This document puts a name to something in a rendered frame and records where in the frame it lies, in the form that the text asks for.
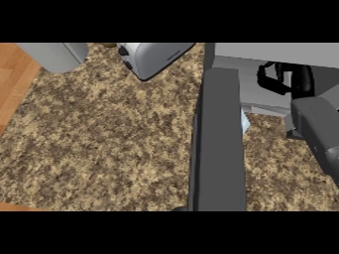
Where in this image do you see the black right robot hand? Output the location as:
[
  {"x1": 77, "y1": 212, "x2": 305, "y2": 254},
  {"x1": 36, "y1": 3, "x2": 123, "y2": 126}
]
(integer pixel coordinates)
[{"x1": 254, "y1": 62, "x2": 315, "y2": 100}]

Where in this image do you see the grey microwave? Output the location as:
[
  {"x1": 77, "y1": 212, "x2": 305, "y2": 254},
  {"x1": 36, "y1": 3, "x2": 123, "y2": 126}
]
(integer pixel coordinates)
[{"x1": 203, "y1": 42, "x2": 339, "y2": 140}]

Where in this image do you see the silver toaster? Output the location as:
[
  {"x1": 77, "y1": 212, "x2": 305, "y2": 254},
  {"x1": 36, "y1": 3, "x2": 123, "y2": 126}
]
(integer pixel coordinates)
[{"x1": 116, "y1": 42, "x2": 197, "y2": 82}]

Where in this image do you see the pale grey appliance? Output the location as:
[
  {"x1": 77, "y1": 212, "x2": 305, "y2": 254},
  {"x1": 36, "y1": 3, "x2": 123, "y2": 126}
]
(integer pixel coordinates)
[{"x1": 14, "y1": 42, "x2": 89, "y2": 74}]

